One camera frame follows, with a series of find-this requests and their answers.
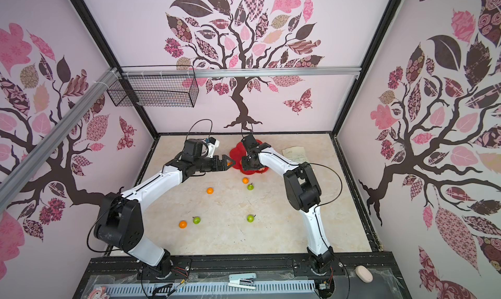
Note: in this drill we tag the aluminium frame rail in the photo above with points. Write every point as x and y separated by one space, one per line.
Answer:
14 183

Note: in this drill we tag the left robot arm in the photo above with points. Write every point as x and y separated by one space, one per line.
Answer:
120 222

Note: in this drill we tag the red flower fruit bowl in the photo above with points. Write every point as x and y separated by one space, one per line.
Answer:
237 154

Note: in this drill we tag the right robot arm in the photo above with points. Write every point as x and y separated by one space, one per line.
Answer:
303 193

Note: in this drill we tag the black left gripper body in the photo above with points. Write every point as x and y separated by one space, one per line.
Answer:
205 164

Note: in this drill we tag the white slotted cable duct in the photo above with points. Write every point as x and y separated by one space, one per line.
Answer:
202 290

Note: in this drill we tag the black wire basket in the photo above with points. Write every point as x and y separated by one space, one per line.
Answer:
155 86

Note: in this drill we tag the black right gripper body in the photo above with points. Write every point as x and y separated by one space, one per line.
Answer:
248 164

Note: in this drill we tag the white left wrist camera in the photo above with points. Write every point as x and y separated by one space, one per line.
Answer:
212 144

